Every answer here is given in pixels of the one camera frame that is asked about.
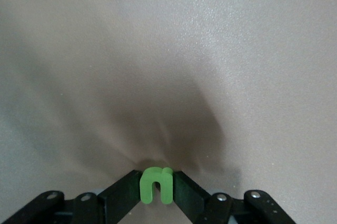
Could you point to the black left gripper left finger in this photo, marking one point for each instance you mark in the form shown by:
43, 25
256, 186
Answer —
113, 203

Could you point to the green foam letter n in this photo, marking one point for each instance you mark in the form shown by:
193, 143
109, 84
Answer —
146, 187

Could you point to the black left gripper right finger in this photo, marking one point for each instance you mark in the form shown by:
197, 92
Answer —
194, 203

